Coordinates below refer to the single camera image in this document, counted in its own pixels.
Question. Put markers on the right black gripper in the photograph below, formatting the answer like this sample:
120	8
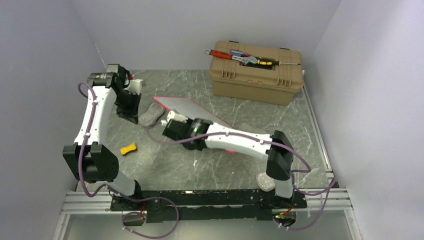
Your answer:
189	122

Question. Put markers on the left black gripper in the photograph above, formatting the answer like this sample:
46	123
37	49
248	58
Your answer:
132	114

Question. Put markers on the red framed whiteboard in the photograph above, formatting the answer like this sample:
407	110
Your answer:
188	107

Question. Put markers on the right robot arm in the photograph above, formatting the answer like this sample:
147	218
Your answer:
275	149

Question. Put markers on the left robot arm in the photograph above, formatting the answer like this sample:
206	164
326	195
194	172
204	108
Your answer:
88	158

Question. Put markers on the yellow black object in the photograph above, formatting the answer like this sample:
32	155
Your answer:
128	149

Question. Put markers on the blue red screwdriver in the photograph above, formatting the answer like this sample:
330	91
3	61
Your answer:
239	53

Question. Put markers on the tan plastic toolbox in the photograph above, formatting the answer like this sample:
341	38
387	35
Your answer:
264	83

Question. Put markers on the yellow black screwdriver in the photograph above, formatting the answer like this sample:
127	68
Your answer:
270	62

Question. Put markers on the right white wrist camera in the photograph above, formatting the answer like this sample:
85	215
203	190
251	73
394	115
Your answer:
176	116

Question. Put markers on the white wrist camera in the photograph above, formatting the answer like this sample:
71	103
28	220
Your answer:
176	116
135	86

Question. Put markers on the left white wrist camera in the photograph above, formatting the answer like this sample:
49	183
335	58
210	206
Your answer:
135	86

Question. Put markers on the red handled adjustable wrench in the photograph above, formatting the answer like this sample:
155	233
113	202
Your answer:
228	56

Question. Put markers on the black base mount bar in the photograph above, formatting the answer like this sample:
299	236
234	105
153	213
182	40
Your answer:
194	205

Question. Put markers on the aluminium rail frame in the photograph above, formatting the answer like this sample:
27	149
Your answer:
337	199

